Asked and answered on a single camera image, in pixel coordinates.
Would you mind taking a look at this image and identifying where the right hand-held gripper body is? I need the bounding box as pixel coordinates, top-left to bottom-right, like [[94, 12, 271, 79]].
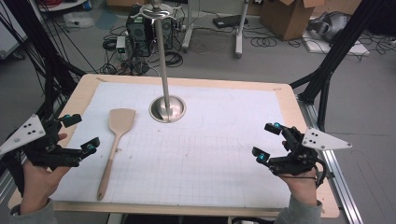
[[268, 125, 354, 177]]

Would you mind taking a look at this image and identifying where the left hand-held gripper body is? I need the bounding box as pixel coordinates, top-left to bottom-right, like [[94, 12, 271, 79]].
[[0, 114, 84, 172]]

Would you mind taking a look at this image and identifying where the beige wooden spatula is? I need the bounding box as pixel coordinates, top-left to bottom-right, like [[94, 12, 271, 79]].
[[96, 107, 137, 202]]

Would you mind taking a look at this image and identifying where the person's right hand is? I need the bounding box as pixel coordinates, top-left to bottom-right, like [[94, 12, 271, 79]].
[[278, 140, 320, 207]]

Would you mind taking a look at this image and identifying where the person's left hand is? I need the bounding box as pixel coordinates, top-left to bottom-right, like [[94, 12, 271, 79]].
[[19, 133, 73, 216]]

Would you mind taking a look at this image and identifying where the white grid mat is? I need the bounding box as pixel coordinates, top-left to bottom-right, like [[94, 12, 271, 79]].
[[49, 81, 292, 210]]

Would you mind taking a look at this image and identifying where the white power adapter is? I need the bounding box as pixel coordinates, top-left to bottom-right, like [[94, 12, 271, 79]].
[[115, 35, 127, 54]]

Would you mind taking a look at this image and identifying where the metal utensil stand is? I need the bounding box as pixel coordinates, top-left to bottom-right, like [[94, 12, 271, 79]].
[[137, 0, 188, 124]]

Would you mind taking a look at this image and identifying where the white stand leg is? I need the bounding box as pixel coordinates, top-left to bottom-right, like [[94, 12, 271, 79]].
[[234, 0, 250, 59], [181, 0, 196, 53]]

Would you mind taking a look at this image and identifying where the clear plastic bag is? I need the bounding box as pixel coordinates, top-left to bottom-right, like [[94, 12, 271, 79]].
[[63, 11, 94, 30]]

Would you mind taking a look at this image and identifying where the white board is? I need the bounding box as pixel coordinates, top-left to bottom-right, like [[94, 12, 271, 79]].
[[303, 30, 372, 57]]

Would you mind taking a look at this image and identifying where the black computer tower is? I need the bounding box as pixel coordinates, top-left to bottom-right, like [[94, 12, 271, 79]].
[[125, 5, 176, 59]]

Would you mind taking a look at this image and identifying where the cardboard box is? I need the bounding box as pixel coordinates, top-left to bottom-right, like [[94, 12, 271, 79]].
[[259, 0, 327, 42]]

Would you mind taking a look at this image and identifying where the black flat device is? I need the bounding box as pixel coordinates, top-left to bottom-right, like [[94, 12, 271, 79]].
[[212, 14, 249, 29]]

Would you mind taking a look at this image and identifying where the white round table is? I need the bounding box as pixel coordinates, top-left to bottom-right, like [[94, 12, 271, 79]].
[[36, 0, 89, 13]]

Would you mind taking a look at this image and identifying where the grey bag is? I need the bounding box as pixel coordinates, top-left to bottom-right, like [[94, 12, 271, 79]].
[[307, 11, 352, 43]]

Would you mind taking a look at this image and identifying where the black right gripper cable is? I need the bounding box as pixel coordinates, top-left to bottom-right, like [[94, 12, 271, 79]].
[[276, 157, 329, 189]]

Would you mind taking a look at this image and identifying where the aluminium rail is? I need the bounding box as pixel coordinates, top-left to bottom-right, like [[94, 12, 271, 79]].
[[298, 98, 364, 224]]

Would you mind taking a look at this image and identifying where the black metal frame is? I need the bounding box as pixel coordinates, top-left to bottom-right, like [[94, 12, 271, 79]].
[[289, 0, 388, 133], [0, 0, 87, 125]]

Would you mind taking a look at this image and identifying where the tangle of black cables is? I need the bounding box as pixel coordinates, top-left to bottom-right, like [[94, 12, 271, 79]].
[[100, 27, 151, 77]]

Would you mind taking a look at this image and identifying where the coiled black cable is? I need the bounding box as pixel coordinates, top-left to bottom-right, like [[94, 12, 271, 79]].
[[163, 50, 185, 68], [249, 35, 278, 49]]

